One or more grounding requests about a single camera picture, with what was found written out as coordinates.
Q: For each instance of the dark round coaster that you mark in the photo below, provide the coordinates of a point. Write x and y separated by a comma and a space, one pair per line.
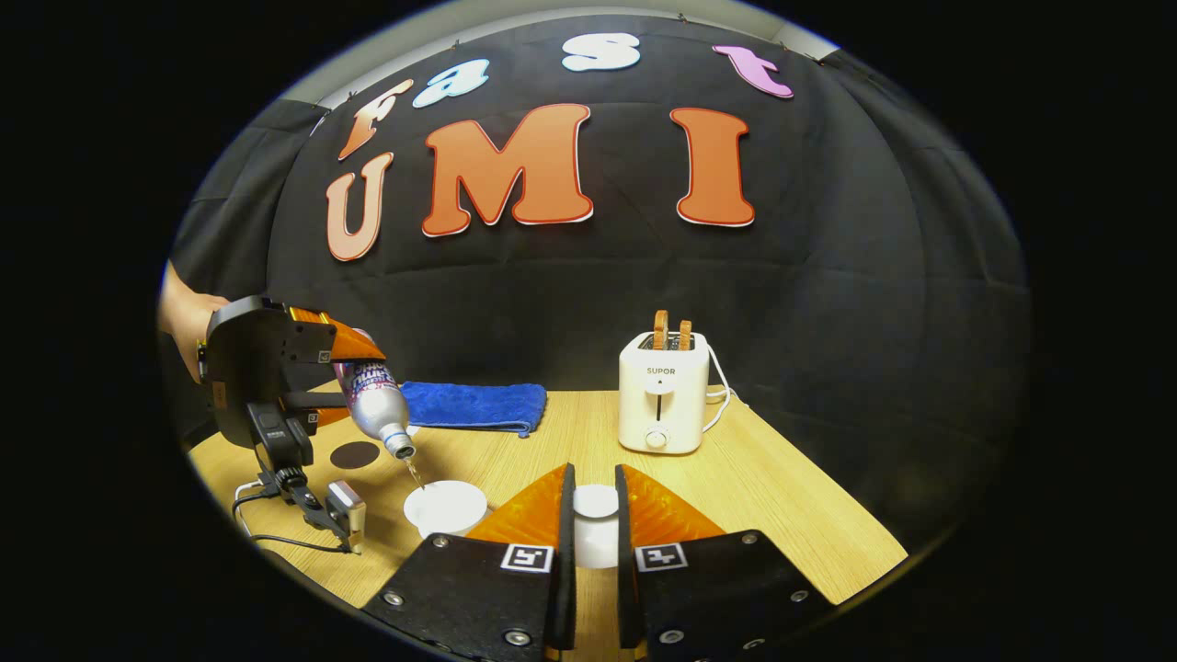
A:
355, 455

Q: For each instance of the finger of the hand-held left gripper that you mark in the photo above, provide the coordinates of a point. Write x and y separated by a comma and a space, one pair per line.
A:
354, 348
317, 401

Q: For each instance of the white toaster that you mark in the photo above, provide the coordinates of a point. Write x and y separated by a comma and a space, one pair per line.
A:
662, 405

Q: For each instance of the white teacup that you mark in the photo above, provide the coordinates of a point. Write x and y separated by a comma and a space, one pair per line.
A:
446, 507

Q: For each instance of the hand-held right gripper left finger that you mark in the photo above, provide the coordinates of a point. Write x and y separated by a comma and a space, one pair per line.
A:
565, 570

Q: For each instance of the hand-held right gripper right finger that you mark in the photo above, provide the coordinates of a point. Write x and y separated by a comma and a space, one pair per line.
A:
625, 570

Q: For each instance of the white teacup lid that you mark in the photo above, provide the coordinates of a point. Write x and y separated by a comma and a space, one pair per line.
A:
596, 529

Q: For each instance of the blue folded towel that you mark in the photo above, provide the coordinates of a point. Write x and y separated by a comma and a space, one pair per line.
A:
474, 405

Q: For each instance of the silver water bottle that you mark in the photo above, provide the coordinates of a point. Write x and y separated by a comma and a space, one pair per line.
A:
375, 405

